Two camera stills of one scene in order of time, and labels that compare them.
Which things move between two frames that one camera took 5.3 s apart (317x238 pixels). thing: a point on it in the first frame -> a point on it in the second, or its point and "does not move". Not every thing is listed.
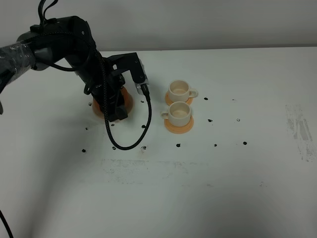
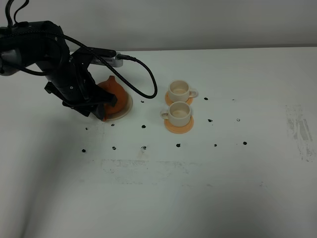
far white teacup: x=180 y=90 does not move
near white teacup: x=179 y=113 does not move
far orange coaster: x=168 y=101 does not move
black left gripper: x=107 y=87 -> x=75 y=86
